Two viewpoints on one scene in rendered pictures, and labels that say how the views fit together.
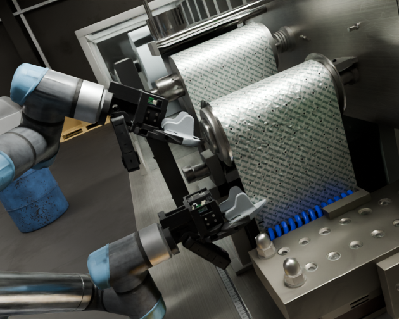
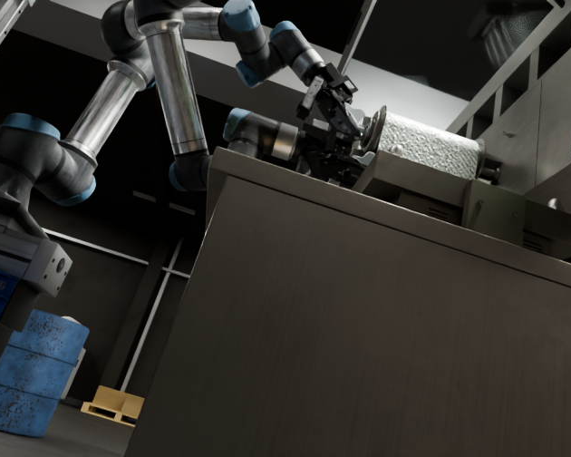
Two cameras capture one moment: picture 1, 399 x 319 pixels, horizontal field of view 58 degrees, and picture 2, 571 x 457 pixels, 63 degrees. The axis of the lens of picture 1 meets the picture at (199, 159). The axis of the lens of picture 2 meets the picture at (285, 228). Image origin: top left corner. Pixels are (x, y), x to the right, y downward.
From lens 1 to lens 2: 0.96 m
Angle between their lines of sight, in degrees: 43
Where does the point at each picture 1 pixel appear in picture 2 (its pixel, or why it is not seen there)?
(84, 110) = (306, 56)
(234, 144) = (387, 127)
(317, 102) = (461, 149)
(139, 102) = (338, 80)
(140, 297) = (247, 150)
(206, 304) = not seen: hidden behind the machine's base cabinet
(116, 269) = (252, 117)
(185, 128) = (355, 113)
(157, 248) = (290, 129)
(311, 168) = not seen: hidden behind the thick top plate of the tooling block
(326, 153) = not seen: hidden behind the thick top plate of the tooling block
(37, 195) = (32, 385)
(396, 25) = (537, 113)
